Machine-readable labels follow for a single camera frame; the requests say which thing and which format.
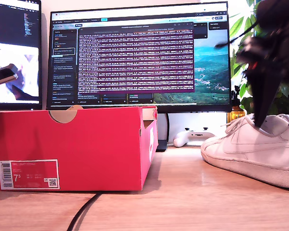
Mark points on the white leather lace-up sneaker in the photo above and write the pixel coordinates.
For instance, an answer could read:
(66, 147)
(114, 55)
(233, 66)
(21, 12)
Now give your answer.
(243, 154)

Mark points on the red cardboard shoebox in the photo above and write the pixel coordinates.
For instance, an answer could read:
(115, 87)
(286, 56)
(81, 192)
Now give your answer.
(86, 149)

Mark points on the amber glass bottle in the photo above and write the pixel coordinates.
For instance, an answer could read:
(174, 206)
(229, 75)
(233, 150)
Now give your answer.
(236, 114)

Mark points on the green leafy houseplant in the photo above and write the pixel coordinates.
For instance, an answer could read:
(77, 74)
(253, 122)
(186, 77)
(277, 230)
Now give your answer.
(239, 22)

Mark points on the white game controller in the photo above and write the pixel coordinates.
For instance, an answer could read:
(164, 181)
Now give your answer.
(180, 140)

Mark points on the grey black monitor stand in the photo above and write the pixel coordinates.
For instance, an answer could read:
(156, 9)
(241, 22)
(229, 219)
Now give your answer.
(161, 145)

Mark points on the wide black computer monitor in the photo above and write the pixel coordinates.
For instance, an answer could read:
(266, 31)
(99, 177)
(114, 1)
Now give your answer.
(135, 60)

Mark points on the narrow black computer monitor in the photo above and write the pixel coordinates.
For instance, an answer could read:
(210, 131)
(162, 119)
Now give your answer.
(14, 24)

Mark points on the dark flat object tan edge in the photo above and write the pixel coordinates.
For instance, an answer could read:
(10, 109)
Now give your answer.
(4, 73)

